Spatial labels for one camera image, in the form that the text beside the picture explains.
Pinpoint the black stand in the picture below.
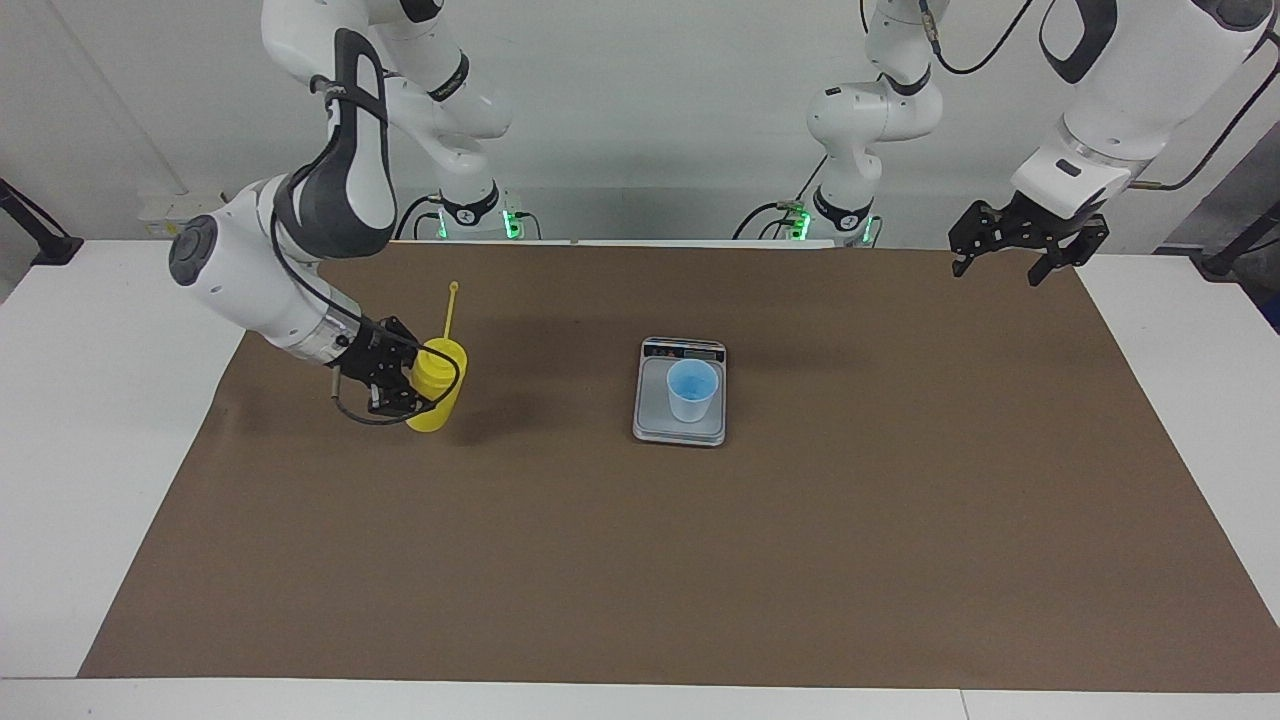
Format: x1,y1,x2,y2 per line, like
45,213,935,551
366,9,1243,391
0,178,85,267
1192,198,1280,281

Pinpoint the black cable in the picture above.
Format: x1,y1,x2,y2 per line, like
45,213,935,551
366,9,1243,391
917,0,1037,77
732,154,833,242
1130,28,1280,194
394,194,447,242
270,180,464,427

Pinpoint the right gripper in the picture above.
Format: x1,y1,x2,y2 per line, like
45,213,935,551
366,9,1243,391
338,316,422,418

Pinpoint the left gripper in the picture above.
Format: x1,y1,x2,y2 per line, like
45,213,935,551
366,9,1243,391
948,192,1111,289

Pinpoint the silver kitchen scale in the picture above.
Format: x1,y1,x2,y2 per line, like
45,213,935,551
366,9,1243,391
631,336,729,448

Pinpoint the yellow plastic cup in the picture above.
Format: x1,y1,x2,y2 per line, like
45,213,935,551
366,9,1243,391
404,281,470,434

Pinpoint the translucent blue plastic cup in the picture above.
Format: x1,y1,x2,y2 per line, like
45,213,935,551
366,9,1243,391
665,358,721,424

